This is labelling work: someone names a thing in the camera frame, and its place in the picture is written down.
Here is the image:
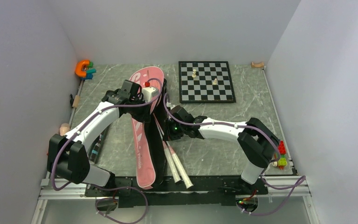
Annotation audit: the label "orange C-shaped toy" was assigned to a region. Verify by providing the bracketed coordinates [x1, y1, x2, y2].
[75, 59, 93, 78]

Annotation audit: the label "pink racket bag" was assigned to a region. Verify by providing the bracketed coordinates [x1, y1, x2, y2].
[130, 66, 166, 189]

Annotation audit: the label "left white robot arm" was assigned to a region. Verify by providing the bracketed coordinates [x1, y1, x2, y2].
[47, 80, 162, 196]

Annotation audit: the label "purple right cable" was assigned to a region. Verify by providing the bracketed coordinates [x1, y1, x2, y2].
[163, 92, 306, 217]

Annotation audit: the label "small wooden object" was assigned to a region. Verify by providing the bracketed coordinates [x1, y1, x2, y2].
[250, 62, 265, 69]

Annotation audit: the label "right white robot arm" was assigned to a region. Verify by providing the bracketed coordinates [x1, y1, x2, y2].
[166, 105, 280, 194]

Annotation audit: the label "teal blue toy blocks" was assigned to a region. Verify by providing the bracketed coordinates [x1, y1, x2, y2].
[84, 69, 96, 80]

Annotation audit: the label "black shuttlecock tube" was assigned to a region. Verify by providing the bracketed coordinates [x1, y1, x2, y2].
[88, 128, 108, 164]

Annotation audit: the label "black front rail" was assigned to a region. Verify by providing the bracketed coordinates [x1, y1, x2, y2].
[84, 175, 269, 208]

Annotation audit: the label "wooden rolling pin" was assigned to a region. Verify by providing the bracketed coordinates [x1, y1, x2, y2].
[59, 123, 70, 136]

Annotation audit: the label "colourful toy blocks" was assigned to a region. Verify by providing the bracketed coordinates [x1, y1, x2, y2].
[271, 141, 288, 170]

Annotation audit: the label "pink badminton racket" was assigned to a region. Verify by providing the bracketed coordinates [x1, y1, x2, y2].
[153, 115, 181, 183]
[166, 142, 193, 189]

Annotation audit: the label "black white chessboard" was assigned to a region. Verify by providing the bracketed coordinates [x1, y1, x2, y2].
[178, 61, 236, 104]

